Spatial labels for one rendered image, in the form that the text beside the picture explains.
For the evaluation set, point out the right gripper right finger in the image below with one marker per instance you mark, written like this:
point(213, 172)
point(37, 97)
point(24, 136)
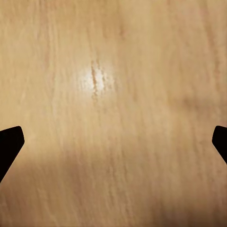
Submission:
point(219, 140)

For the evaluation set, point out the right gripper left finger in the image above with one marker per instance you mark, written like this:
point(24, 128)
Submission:
point(11, 142)

